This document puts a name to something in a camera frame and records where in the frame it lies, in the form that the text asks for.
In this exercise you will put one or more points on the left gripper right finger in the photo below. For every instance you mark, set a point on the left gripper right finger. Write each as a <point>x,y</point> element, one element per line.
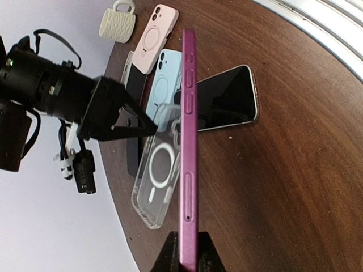
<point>209,260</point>

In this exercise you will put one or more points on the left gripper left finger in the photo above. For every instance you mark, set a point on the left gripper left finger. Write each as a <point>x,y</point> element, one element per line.
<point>168,258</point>

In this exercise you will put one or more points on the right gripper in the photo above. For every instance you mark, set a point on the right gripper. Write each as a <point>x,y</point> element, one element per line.
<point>102,113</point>

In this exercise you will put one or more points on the black phone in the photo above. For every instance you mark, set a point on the black phone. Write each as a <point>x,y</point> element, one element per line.
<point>134,149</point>

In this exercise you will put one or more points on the magenta purple phone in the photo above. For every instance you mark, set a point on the magenta purple phone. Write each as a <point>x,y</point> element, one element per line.
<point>188,192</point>

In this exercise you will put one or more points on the white phone case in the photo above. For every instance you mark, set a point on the white phone case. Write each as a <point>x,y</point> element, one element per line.
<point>127,68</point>

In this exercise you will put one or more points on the silver white phone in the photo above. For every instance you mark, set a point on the silver white phone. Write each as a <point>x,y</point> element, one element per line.
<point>227,99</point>

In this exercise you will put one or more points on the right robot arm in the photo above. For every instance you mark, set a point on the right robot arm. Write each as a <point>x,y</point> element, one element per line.
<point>30,85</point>

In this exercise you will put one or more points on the cream ribbed mug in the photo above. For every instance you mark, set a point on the cream ribbed mug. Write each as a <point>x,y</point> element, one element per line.
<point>118,22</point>

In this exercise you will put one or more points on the front aluminium rail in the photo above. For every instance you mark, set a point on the front aluminium rail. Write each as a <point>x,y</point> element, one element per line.
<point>335,25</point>

